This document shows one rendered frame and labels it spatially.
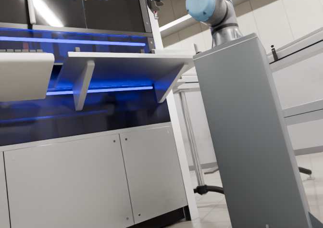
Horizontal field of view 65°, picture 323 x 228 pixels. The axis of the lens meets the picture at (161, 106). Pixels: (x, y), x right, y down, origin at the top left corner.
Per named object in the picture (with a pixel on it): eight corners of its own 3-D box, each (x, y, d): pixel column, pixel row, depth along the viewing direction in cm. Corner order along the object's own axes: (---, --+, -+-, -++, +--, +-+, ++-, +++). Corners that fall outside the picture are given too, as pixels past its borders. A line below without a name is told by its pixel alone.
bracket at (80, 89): (75, 110, 132) (72, 87, 134) (81, 110, 133) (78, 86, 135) (92, 92, 103) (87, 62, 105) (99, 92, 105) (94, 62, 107)
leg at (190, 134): (194, 195, 180) (172, 93, 192) (204, 192, 184) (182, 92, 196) (202, 196, 172) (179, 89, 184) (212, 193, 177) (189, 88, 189)
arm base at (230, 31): (251, 49, 109) (245, 28, 110) (244, 40, 96) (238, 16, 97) (218, 61, 116) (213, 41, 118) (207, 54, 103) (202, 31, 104)
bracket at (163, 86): (157, 103, 157) (153, 83, 160) (161, 102, 159) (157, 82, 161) (189, 86, 129) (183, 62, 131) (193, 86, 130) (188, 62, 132)
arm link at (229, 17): (242, 27, 109) (235, -1, 111) (230, 19, 98) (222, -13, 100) (218, 38, 116) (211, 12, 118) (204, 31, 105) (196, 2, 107)
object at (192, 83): (164, 89, 174) (159, 67, 176) (154, 95, 187) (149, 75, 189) (233, 84, 209) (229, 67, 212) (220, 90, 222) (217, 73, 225)
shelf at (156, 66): (53, 92, 136) (52, 88, 136) (162, 86, 172) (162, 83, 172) (68, 56, 96) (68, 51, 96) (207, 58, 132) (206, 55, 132)
